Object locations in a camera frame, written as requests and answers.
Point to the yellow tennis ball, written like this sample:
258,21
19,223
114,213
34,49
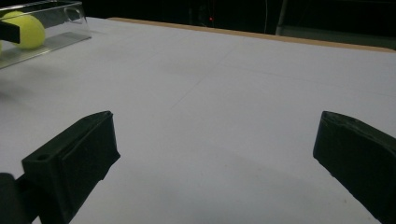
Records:
31,29

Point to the clear plastic container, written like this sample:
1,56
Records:
62,37

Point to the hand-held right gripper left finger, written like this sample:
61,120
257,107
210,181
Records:
77,155

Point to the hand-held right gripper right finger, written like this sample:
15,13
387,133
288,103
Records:
361,155

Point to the black computer tower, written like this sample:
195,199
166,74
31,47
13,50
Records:
207,15

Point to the white table cover sheet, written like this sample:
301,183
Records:
202,109

